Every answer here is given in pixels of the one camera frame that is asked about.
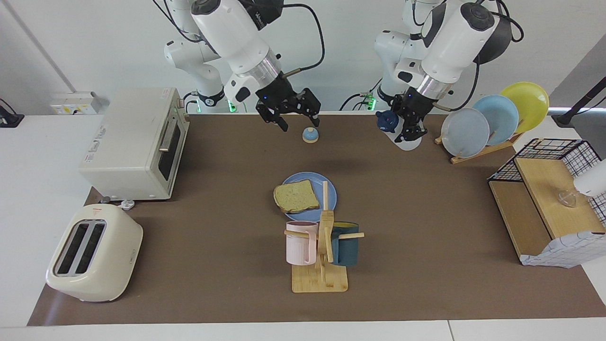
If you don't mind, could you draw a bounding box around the white toaster oven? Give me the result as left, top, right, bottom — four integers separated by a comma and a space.
79, 87, 190, 201

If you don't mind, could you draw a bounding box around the wooden shelf unit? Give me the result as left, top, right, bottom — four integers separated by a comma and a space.
488, 156, 606, 266

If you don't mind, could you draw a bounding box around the pink mug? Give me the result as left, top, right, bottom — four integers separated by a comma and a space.
285, 221, 319, 266

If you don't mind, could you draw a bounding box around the yellow plate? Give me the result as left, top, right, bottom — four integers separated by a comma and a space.
500, 81, 550, 134

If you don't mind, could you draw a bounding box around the blue-capped translucent squeeze bottle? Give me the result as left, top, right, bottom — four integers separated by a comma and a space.
376, 110, 423, 151

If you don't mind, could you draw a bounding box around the periwinkle blue plate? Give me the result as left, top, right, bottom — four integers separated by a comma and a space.
282, 171, 338, 223

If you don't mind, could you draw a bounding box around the wooden plate rack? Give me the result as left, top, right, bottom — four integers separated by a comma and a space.
435, 132, 525, 165

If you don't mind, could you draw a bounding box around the wooden mug tree stand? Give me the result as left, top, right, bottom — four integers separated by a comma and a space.
284, 181, 365, 293

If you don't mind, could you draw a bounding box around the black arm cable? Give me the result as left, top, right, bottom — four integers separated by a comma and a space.
279, 4, 326, 76
443, 47, 481, 113

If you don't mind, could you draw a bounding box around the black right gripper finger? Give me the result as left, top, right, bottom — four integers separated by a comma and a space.
257, 106, 289, 132
296, 89, 321, 127

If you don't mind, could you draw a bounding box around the black clamp base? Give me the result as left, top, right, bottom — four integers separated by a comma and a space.
0, 99, 25, 128

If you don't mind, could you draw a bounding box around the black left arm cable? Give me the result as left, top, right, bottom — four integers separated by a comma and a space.
443, 47, 481, 113

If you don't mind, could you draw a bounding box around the black wire basket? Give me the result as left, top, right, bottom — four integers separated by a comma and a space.
488, 138, 606, 223

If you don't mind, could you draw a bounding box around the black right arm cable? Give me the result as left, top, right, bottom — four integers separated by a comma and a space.
279, 4, 326, 76

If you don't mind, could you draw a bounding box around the brown table mat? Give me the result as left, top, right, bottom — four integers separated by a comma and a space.
27, 114, 606, 326

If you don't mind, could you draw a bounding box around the pale grey plate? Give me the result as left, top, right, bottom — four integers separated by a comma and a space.
440, 108, 490, 158

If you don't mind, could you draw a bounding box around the white cylinder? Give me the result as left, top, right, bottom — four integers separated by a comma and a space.
573, 160, 606, 197

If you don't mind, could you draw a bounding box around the light blue plate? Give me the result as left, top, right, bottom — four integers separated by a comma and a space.
472, 95, 520, 146

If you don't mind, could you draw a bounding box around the cream two-slot toaster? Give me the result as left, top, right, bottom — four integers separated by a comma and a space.
46, 204, 143, 303

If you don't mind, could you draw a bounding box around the white wall power strip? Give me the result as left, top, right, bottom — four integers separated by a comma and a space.
50, 91, 102, 116

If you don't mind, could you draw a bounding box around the toasted bread slice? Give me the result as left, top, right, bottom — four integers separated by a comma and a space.
273, 179, 320, 214

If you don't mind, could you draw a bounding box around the black stand pole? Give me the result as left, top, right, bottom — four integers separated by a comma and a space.
552, 76, 606, 128

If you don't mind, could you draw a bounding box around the dark teal mug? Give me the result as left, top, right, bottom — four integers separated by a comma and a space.
330, 222, 360, 266

